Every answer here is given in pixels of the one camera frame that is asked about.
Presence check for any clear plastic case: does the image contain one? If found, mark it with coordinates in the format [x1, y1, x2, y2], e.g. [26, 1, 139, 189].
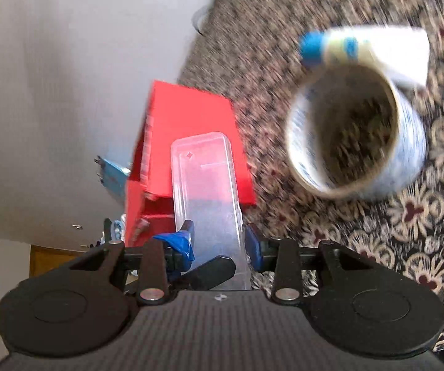
[171, 132, 251, 291]

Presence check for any white blue-capped lotion tube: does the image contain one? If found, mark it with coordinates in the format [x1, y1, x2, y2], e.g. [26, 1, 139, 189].
[299, 25, 430, 89]

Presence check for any blue plastic bag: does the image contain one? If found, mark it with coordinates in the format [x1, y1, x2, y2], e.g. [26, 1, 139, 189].
[95, 156, 130, 204]

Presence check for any red cardboard box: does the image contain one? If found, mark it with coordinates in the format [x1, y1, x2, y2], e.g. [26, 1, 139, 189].
[125, 80, 256, 246]

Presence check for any blue white ceramic mug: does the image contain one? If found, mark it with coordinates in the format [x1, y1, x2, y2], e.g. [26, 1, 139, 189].
[285, 65, 427, 201]

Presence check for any floral patterned tablecloth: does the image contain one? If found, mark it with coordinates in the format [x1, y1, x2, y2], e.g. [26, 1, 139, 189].
[176, 0, 444, 353]

